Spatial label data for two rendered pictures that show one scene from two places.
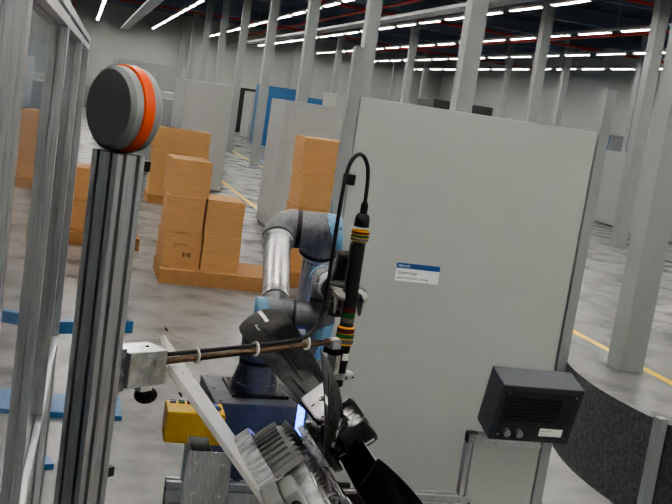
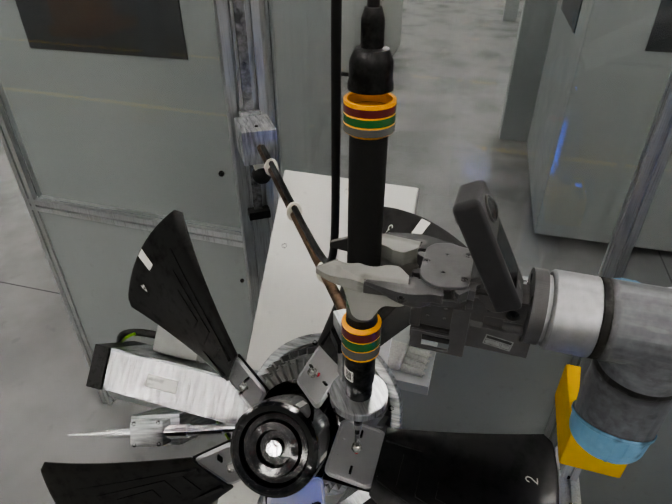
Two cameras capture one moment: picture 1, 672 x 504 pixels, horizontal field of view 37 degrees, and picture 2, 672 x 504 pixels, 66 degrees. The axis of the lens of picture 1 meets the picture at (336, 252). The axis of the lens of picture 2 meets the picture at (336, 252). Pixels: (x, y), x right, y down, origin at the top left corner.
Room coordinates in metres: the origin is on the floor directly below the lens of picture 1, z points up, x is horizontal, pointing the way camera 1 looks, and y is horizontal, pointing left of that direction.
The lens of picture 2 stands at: (2.55, -0.42, 1.79)
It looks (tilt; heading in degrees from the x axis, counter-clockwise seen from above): 34 degrees down; 121
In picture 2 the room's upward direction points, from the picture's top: straight up
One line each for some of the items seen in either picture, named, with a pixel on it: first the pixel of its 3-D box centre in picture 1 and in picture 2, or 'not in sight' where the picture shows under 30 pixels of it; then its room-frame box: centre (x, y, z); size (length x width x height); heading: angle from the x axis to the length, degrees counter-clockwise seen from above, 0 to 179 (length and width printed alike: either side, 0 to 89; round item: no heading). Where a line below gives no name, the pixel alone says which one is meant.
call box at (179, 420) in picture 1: (193, 424); (590, 420); (2.64, 0.32, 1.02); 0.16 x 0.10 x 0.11; 104
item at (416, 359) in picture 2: not in sight; (398, 355); (2.22, 0.43, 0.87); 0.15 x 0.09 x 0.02; 9
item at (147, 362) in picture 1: (134, 364); (255, 138); (1.89, 0.36, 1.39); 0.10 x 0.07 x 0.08; 139
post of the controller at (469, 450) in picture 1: (467, 463); not in sight; (2.84, -0.48, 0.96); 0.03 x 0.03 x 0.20; 14
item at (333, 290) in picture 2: (252, 351); (293, 212); (2.13, 0.15, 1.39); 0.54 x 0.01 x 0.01; 139
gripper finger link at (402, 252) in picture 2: (337, 302); (375, 262); (2.36, -0.02, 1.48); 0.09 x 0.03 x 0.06; 4
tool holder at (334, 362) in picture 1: (339, 357); (356, 364); (2.35, -0.04, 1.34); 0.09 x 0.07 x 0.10; 139
